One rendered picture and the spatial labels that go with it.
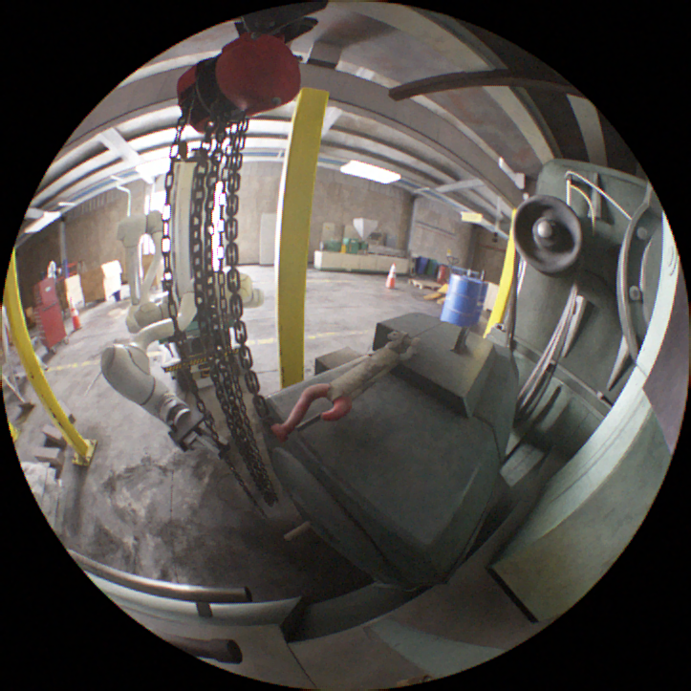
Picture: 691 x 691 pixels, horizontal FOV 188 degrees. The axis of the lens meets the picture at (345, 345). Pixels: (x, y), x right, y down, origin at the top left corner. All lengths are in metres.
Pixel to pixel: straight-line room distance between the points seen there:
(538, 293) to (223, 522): 1.70
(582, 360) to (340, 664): 1.07
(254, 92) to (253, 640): 0.80
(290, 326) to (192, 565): 1.19
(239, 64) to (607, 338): 1.10
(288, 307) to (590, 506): 0.95
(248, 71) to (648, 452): 0.74
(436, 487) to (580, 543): 0.36
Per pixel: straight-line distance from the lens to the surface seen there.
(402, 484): 0.27
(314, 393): 0.31
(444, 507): 0.28
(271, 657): 0.53
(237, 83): 0.34
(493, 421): 0.42
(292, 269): 0.72
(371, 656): 0.53
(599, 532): 0.52
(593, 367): 0.97
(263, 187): 9.53
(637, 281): 0.75
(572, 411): 0.98
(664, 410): 0.31
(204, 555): 1.19
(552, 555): 0.53
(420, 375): 0.39
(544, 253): 0.86
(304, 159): 0.77
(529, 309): 0.99
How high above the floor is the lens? 1.07
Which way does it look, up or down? 28 degrees down
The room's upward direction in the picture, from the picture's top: 7 degrees clockwise
